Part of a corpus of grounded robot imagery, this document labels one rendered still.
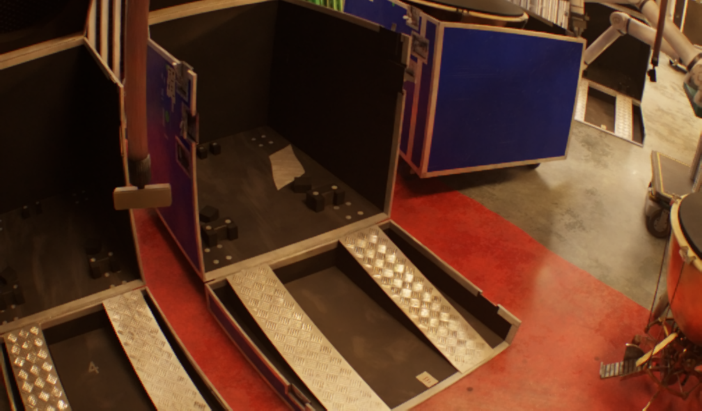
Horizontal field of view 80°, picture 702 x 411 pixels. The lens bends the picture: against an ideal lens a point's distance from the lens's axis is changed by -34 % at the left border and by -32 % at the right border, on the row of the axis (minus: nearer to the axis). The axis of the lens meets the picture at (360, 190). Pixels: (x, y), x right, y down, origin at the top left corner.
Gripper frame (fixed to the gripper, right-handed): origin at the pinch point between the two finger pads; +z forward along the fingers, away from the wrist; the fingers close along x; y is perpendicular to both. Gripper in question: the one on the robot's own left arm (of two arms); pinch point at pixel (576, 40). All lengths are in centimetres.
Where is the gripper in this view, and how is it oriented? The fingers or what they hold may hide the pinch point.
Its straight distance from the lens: 325.4
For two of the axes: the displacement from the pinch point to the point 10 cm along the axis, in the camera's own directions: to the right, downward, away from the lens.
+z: -0.2, 9.3, 3.7
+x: -9.2, 1.2, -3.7
